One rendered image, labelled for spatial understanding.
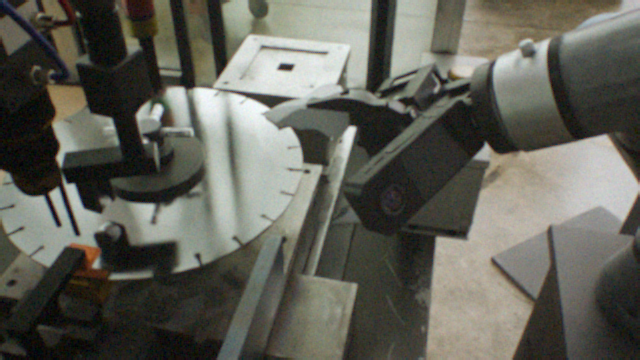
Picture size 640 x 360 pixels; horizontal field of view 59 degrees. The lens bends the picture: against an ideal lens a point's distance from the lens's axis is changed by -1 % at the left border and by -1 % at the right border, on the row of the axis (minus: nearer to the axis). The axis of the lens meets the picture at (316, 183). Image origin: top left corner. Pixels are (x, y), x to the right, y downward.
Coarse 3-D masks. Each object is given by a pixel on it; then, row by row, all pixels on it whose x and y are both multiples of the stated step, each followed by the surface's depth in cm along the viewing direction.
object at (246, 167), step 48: (192, 96) 74; (240, 96) 74; (96, 144) 66; (240, 144) 66; (288, 144) 66; (0, 192) 60; (192, 192) 60; (240, 192) 60; (288, 192) 60; (48, 240) 55; (96, 240) 55; (144, 240) 55; (192, 240) 55; (240, 240) 55
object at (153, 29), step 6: (126, 18) 82; (132, 18) 81; (138, 18) 81; (144, 18) 81; (150, 18) 82; (156, 18) 83; (132, 24) 82; (138, 24) 81; (144, 24) 82; (150, 24) 82; (156, 24) 84; (132, 30) 82; (138, 30) 82; (144, 30) 82; (150, 30) 83; (156, 30) 84; (132, 36) 83; (138, 36) 83; (144, 36) 83; (150, 36) 83
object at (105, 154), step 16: (128, 128) 50; (128, 144) 51; (144, 144) 53; (64, 160) 52; (80, 160) 52; (96, 160) 52; (112, 160) 52; (128, 160) 52; (144, 160) 52; (64, 176) 52; (80, 176) 52; (96, 176) 52; (112, 176) 53; (128, 176) 53; (80, 192) 54; (96, 192) 53; (112, 192) 56; (96, 208) 54
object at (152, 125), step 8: (152, 112) 63; (160, 112) 63; (144, 120) 61; (152, 120) 61; (104, 128) 60; (112, 128) 60; (144, 128) 60; (152, 128) 60; (160, 128) 60; (168, 128) 60; (144, 136) 59; (152, 136) 59; (160, 136) 60; (168, 136) 60; (176, 136) 60; (184, 136) 60; (192, 136) 60; (160, 144) 61
